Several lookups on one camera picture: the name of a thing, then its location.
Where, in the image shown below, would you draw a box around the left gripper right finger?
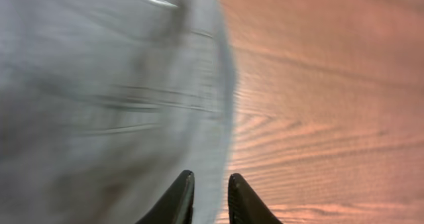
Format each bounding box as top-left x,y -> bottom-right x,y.
227,173 -> 282,224

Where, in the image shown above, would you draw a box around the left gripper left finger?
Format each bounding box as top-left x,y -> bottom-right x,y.
136,170 -> 195,224

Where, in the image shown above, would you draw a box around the grey shorts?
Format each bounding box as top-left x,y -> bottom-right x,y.
1,0 -> 235,223

